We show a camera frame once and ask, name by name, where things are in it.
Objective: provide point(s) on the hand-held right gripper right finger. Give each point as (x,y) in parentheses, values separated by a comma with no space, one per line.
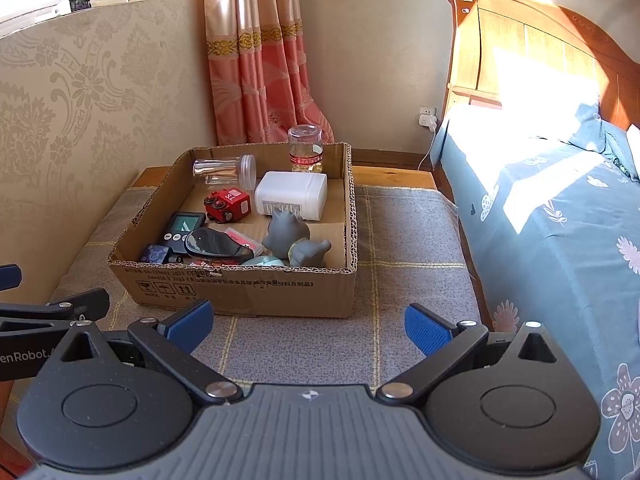
(425,327)

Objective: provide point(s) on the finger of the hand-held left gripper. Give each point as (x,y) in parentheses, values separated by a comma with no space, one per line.
(10,277)
(60,307)

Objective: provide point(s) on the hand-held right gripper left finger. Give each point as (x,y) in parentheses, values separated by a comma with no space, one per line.
(190,322)

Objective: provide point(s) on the brown cardboard box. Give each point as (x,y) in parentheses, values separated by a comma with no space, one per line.
(250,292)

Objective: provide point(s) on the dark blue toy block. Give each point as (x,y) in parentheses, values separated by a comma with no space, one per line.
(155,254)

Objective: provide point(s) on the black oval case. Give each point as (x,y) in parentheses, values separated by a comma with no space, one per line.
(215,245)

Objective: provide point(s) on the black device with screen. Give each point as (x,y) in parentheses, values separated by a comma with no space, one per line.
(182,227)

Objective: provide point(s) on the light green egg-shaped case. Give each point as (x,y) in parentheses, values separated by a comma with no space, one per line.
(265,261)

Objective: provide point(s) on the clear plastic case with label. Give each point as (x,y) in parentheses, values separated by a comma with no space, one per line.
(247,242)

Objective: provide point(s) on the red toy train block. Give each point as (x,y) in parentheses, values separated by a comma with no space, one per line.
(227,205)

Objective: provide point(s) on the grey animal toy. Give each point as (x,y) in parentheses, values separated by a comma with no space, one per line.
(295,237)

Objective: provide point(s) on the clear plastic jar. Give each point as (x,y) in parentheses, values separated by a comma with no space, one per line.
(222,172)

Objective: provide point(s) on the white bottle with green label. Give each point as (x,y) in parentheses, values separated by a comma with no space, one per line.
(292,195)

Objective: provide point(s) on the clear bottle of yellow capsules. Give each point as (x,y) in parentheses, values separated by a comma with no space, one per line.
(305,152)

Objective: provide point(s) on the grey green plaid cloth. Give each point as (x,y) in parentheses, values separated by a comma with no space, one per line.
(400,240)

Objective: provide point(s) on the wooden bedside table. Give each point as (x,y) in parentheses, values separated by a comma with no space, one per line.
(390,175)

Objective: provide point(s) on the blue floral bed sheet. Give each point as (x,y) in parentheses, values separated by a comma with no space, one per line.
(560,240)

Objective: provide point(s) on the blue pillow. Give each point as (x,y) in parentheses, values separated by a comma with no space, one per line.
(595,125)

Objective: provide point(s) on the pink patterned curtain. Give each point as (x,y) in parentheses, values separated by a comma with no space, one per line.
(255,60)

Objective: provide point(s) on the white pillow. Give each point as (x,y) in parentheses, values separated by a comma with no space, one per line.
(634,152)

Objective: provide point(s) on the small dark figurine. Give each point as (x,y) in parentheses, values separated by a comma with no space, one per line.
(80,4)

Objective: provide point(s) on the wooden bed headboard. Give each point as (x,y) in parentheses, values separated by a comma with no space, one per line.
(525,45)

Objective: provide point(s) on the white wall socket with charger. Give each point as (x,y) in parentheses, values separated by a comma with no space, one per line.
(427,117)

